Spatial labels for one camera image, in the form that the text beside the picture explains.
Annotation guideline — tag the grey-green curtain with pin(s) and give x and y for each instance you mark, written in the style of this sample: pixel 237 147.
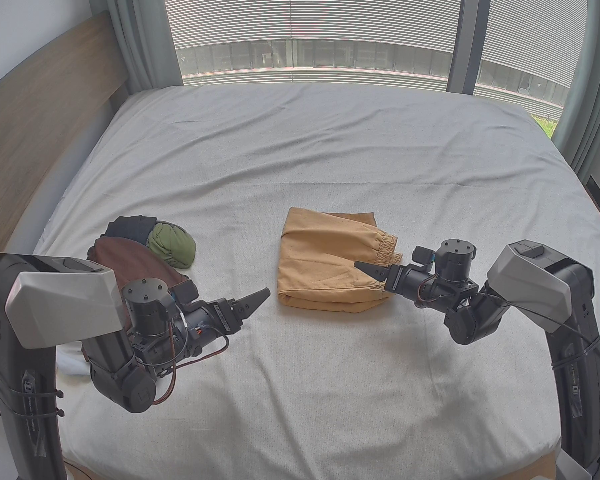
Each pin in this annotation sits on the grey-green curtain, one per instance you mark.
pixel 140 28
pixel 592 93

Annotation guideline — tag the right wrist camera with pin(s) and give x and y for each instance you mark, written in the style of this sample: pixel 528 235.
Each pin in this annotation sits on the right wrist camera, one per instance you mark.
pixel 423 257

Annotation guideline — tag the black garment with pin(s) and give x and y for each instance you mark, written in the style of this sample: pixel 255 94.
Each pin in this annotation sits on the black garment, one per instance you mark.
pixel 127 228

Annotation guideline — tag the tan shorts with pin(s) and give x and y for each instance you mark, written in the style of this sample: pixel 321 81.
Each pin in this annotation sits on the tan shorts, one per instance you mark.
pixel 320 268

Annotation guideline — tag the brown garment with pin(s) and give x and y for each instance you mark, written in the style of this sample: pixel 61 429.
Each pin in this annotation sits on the brown garment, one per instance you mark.
pixel 125 258

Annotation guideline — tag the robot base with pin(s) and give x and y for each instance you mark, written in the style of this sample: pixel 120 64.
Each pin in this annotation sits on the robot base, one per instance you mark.
pixel 570 470

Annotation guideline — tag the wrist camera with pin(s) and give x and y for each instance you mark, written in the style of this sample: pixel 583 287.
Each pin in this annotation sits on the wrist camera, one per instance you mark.
pixel 184 294
pixel 423 257

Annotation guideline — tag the window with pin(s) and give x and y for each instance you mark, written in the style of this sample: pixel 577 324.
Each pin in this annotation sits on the window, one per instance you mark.
pixel 330 18

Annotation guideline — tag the green garment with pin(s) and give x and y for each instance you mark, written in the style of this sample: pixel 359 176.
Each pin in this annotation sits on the green garment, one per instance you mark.
pixel 172 245

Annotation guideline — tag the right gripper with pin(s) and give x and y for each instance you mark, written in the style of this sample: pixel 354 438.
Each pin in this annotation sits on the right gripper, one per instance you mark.
pixel 412 283

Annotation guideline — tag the bed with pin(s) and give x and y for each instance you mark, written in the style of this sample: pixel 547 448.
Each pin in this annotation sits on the bed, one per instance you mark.
pixel 330 158

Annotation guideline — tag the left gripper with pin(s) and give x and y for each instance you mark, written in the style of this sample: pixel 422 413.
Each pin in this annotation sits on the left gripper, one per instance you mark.
pixel 215 320

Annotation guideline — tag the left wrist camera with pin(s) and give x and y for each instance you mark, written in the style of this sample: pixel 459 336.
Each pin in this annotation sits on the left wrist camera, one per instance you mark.
pixel 184 294

